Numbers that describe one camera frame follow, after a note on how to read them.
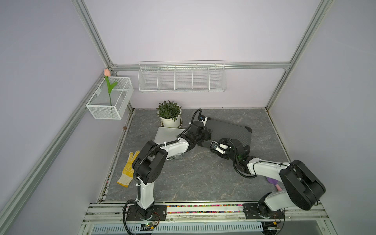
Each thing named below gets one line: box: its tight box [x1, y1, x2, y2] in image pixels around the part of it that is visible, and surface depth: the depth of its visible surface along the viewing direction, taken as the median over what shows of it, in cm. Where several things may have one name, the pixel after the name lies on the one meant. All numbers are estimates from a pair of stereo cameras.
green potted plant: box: [156, 100, 182, 122], surface depth 98 cm
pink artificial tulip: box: [104, 68, 118, 106], surface depth 87 cm
